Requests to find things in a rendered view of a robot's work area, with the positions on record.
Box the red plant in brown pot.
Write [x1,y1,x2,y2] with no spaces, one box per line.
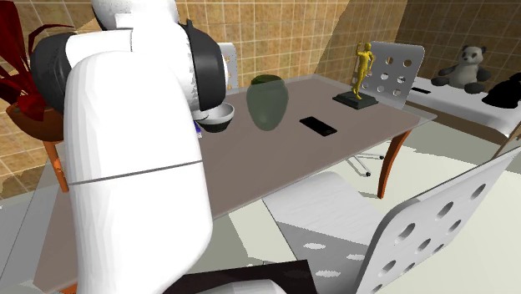
[0,0,79,194]

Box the dark green vase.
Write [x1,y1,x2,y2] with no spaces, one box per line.
[245,74,291,132]

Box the grey and black bowl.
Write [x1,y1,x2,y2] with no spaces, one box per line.
[196,102,236,134]

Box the dark robot stand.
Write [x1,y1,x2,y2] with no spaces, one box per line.
[162,259,319,294]

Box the brown table with orange legs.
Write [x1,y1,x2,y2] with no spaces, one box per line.
[32,73,438,294]

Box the black phone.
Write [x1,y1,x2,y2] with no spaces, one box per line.
[299,115,338,138]

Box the gold figure on dark base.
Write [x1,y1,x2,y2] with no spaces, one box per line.
[331,41,380,111]

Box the black plush toy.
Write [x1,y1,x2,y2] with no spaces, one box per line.
[481,73,521,110]

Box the panda plush toy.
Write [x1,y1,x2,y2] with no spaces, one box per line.
[430,44,493,95]

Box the white perforated chair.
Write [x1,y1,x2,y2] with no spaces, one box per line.
[345,40,427,179]
[261,145,521,294]
[216,42,240,94]

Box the white bed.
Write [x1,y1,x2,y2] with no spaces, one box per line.
[404,84,521,160]

